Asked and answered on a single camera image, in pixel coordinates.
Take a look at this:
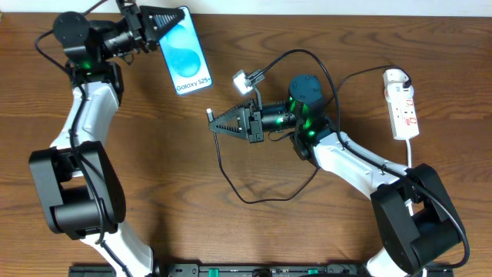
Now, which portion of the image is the white charger plug adapter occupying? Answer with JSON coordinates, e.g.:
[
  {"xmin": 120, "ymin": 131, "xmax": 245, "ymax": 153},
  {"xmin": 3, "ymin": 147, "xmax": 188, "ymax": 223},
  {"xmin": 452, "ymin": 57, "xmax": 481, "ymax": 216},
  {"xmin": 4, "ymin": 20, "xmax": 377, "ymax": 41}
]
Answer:
[{"xmin": 383, "ymin": 68, "xmax": 411, "ymax": 88}]

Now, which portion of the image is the blue Galaxy smartphone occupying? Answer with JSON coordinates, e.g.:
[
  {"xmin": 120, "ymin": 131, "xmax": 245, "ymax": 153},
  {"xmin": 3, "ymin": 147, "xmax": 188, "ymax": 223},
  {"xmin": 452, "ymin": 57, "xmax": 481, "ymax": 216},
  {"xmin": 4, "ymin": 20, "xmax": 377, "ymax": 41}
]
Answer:
[{"xmin": 159, "ymin": 6, "xmax": 213, "ymax": 95}]

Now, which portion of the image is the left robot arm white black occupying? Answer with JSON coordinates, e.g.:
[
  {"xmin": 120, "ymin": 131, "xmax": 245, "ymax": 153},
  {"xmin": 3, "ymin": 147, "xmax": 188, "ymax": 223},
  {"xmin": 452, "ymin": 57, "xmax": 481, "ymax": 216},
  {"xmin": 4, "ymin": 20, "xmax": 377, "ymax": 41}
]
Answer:
[{"xmin": 28, "ymin": 1, "xmax": 185, "ymax": 276}]

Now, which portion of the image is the white power strip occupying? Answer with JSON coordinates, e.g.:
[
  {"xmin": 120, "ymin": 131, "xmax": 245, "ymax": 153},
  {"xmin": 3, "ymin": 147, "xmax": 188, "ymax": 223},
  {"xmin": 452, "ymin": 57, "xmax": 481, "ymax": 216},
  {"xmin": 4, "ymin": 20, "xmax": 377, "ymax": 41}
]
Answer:
[{"xmin": 384, "ymin": 83, "xmax": 419, "ymax": 141}]

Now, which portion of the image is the black charger cable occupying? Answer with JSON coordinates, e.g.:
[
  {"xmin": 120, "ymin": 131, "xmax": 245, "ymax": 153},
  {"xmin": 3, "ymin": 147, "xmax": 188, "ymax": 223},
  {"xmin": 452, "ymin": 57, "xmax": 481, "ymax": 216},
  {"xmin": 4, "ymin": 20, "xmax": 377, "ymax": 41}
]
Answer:
[{"xmin": 206, "ymin": 65, "xmax": 413, "ymax": 205}]

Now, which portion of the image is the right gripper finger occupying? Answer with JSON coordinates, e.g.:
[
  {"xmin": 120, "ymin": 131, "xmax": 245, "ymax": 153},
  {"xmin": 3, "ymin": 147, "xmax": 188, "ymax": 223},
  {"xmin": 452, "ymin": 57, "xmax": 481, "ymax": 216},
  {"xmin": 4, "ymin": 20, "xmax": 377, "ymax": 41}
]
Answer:
[
  {"xmin": 209, "ymin": 99, "xmax": 256, "ymax": 122},
  {"xmin": 208, "ymin": 109, "xmax": 248, "ymax": 139}
]

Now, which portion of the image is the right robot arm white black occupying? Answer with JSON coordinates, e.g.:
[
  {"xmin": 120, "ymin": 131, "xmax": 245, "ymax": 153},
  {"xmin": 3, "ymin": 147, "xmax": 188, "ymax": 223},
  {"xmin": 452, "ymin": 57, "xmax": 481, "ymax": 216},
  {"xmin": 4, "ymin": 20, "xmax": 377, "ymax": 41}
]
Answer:
[{"xmin": 207, "ymin": 75, "xmax": 470, "ymax": 276}]

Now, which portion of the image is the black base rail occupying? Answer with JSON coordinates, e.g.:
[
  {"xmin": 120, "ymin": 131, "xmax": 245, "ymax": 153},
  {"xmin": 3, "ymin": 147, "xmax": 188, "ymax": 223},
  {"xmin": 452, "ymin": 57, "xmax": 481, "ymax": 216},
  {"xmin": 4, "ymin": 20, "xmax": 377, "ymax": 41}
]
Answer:
[{"xmin": 67, "ymin": 263, "xmax": 454, "ymax": 277}]

